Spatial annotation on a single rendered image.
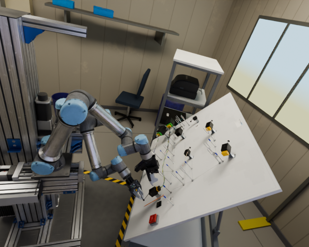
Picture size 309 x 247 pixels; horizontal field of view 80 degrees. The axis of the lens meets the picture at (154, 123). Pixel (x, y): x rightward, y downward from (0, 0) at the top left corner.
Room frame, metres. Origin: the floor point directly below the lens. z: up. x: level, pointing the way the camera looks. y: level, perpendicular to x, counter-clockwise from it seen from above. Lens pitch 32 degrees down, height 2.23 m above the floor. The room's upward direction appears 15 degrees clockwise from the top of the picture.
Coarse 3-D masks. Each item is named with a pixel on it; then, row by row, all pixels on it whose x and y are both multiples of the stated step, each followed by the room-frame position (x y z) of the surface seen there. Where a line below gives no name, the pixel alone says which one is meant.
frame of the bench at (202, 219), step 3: (201, 219) 0.98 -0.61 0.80; (204, 219) 0.99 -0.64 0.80; (201, 222) 0.95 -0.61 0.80; (204, 222) 0.96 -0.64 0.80; (201, 225) 0.92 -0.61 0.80; (204, 225) 0.93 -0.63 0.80; (201, 228) 0.90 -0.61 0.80; (204, 228) 0.91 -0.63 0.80; (204, 231) 0.88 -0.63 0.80; (204, 234) 0.86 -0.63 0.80; (204, 237) 0.83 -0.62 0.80; (204, 240) 0.81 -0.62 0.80; (129, 243) 0.65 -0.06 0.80; (132, 243) 0.65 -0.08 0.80; (135, 243) 0.66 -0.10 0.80; (204, 243) 0.79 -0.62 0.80; (129, 246) 0.63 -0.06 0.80; (132, 246) 0.63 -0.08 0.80; (135, 246) 0.64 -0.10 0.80; (138, 246) 0.65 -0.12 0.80; (141, 246) 0.65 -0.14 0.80; (144, 246) 0.66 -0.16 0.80; (204, 246) 0.77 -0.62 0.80
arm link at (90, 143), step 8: (88, 112) 1.09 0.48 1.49; (88, 120) 1.02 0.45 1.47; (80, 128) 0.99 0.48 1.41; (88, 128) 0.99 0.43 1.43; (88, 136) 0.97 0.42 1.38; (88, 144) 0.94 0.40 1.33; (96, 144) 0.98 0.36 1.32; (88, 152) 0.92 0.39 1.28; (96, 152) 0.94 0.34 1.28; (96, 160) 0.90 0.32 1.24; (96, 168) 0.88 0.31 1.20; (104, 168) 0.92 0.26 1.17; (96, 176) 0.84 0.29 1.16; (104, 176) 0.88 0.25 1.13
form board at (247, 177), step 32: (224, 96) 1.78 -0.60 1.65; (192, 128) 1.53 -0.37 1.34; (224, 128) 1.25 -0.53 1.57; (192, 160) 1.07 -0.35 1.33; (224, 160) 0.93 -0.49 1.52; (256, 160) 0.82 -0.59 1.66; (160, 192) 0.90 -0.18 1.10; (192, 192) 0.78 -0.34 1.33; (224, 192) 0.70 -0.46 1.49; (256, 192) 0.63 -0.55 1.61; (128, 224) 0.73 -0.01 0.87; (160, 224) 0.64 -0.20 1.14
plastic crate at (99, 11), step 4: (96, 8) 3.07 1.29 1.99; (100, 8) 3.09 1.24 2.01; (104, 8) 3.29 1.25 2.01; (96, 12) 3.07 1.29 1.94; (100, 12) 3.09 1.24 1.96; (104, 12) 3.12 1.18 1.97; (108, 12) 3.14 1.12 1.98; (112, 12) 3.16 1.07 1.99; (104, 16) 3.12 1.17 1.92; (108, 16) 3.14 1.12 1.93; (112, 16) 3.16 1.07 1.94
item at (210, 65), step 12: (180, 60) 1.84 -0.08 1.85; (192, 60) 1.99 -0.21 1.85; (204, 60) 2.17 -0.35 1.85; (216, 60) 2.38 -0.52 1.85; (216, 72) 1.83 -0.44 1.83; (168, 84) 1.85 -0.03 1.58; (204, 84) 2.39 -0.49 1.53; (216, 84) 1.84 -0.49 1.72; (168, 96) 1.89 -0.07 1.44; (180, 96) 1.94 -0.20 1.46; (204, 96) 2.14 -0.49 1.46; (156, 132) 2.29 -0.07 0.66
